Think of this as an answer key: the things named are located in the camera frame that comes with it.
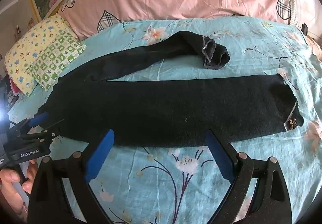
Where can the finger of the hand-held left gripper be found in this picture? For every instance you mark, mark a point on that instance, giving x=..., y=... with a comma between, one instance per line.
x=51, y=128
x=39, y=118

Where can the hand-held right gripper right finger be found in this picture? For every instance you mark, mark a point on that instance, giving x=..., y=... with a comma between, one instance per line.
x=218, y=156

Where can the red cloth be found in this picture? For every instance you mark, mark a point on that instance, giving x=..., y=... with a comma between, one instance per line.
x=14, y=88

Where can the yellow green patterned pillow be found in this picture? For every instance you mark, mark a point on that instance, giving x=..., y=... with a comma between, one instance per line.
x=42, y=55

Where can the black pants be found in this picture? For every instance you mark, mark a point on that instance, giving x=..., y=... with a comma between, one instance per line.
x=176, y=103

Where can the person's left hand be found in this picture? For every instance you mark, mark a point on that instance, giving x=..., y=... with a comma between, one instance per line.
x=10, y=178

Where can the black clip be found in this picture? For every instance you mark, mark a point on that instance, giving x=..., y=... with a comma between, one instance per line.
x=304, y=29

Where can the teal floral bed sheet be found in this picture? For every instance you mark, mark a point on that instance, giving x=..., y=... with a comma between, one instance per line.
x=176, y=178

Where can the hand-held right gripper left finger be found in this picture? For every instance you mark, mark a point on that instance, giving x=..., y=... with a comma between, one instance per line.
x=99, y=156

